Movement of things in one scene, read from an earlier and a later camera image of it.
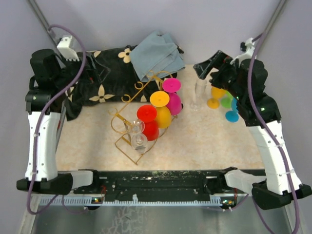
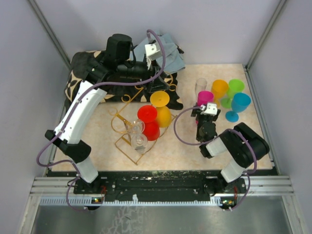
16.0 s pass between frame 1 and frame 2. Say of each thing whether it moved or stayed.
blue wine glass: stayed
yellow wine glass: stayed
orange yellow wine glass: stayed
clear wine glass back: stayed
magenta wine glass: moved
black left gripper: moved
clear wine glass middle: stayed
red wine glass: stayed
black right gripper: moved
